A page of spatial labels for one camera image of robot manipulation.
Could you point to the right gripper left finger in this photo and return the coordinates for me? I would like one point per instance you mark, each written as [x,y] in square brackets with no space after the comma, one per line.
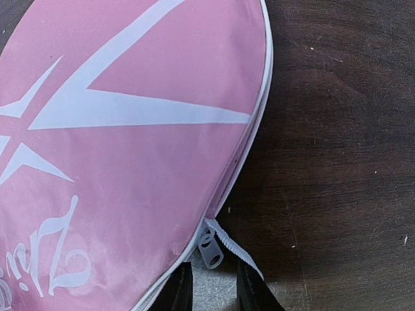
[177,294]

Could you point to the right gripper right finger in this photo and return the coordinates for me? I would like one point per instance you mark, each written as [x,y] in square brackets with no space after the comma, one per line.
[252,292]

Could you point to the pink racket bag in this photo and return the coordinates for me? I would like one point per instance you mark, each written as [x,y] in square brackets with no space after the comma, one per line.
[124,125]

